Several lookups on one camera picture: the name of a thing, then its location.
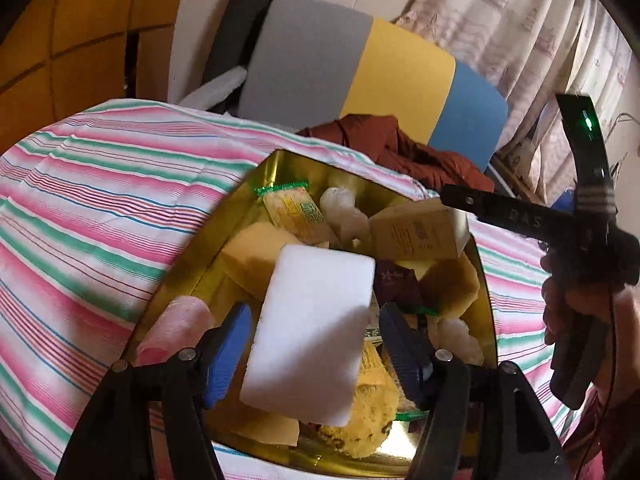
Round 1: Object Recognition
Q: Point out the black rolled mat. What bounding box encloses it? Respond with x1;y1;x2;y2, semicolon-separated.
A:
202;0;273;84

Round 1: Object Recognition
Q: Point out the blue round object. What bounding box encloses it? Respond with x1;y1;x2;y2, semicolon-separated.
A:
551;188;574;214

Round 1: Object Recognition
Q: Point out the cracker biscuit packet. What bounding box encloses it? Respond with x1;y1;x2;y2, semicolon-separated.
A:
256;182;340;248

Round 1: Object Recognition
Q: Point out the yellow sponge block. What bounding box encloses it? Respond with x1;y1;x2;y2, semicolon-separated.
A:
219;222;300;301
398;252;480;318

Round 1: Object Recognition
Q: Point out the grey yellow blue chair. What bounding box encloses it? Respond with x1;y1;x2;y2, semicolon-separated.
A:
181;0;508;182

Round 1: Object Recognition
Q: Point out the white plastic bag ball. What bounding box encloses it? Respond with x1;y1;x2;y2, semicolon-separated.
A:
320;188;370;246

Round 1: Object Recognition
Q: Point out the wooden wardrobe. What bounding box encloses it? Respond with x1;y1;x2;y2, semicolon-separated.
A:
1;0;180;150

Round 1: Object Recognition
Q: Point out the gold metal tin box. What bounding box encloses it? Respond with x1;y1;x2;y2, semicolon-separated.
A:
124;148;499;478

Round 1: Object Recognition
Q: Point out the patterned beige curtain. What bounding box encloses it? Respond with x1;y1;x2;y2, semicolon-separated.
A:
397;0;632;204

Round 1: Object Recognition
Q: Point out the white rectangular sponge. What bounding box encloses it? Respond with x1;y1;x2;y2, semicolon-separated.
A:
240;245;375;427

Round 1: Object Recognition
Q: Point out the dark red jacket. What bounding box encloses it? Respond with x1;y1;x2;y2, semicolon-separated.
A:
297;114;495;193

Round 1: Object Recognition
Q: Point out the striped pink green tablecloth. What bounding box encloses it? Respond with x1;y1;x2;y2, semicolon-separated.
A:
0;97;597;480

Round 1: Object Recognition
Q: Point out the purple snack packet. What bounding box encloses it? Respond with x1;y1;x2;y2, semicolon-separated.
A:
373;260;422;313

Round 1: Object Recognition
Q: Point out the yellow patterned snack bag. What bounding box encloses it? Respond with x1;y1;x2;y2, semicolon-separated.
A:
318;382;399;458

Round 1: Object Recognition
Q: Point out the person's right hand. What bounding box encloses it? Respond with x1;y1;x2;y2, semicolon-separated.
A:
540;252;639;408

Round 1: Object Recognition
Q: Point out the cream cardboard box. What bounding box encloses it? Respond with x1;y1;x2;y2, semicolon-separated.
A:
369;198;470;261

